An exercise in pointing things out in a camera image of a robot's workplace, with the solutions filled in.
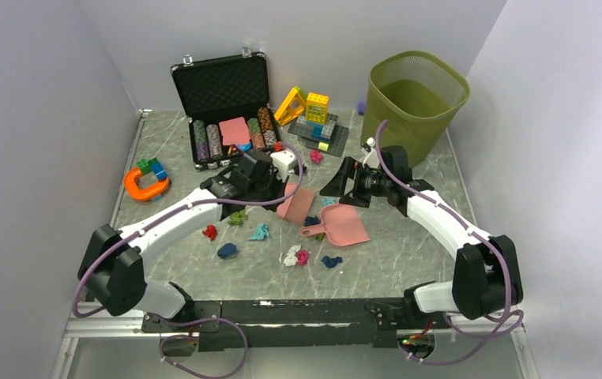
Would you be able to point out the navy paper scrap front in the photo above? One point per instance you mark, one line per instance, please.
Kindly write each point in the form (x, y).
(331, 262)

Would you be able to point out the teal paper scrap centre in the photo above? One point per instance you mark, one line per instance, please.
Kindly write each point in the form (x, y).
(261, 233)

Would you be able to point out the navy paper scrap by dustpan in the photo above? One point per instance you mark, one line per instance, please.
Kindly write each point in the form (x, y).
(311, 221)

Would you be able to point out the white paper scrap front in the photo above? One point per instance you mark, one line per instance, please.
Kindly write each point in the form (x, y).
(290, 257)

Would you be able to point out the aluminium frame rail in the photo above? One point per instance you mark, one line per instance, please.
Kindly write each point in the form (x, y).
(99, 325)

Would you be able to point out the olive green mesh wastebasket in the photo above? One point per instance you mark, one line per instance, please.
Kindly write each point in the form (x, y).
(418, 94)

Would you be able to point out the magenta paper scrap near brush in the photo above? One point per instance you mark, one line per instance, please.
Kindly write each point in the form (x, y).
(315, 157)

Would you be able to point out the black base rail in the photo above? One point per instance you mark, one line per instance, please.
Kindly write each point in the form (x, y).
(377, 322)

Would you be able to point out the teal paper scrap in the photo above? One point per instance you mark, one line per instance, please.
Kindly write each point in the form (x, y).
(328, 201)
(261, 233)

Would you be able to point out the purple object behind basket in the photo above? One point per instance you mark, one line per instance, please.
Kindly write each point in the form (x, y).
(361, 107)

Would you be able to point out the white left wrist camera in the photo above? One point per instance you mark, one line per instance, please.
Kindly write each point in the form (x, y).
(286, 163)

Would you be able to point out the blue paper scrap left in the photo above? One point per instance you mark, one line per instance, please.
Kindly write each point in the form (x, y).
(227, 251)

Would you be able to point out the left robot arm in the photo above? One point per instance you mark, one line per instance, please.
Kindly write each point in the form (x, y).
(116, 263)

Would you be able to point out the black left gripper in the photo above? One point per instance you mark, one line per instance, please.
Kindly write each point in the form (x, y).
(279, 184)

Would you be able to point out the pink hand brush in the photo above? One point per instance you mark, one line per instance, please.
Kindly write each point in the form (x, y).
(295, 209)

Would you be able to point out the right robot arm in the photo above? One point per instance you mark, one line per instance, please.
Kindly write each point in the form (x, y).
(486, 275)

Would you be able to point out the pink plastic dustpan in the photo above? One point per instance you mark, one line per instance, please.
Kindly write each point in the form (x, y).
(340, 224)

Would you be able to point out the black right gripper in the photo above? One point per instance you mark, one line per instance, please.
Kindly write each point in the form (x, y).
(336, 186)

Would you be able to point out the red paper scrap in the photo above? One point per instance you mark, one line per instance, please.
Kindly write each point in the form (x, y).
(210, 232)

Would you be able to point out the grey brick base plate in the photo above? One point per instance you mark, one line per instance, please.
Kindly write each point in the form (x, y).
(330, 138)

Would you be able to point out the orange curved toy piece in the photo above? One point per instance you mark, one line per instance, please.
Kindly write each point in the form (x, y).
(132, 185)

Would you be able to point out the yellow toy brick window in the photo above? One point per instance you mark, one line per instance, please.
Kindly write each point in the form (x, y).
(317, 108)

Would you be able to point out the black poker chip case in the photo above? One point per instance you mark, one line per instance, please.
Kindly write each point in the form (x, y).
(218, 89)

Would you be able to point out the green blue toy bricks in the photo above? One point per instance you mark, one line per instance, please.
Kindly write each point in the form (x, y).
(152, 166)

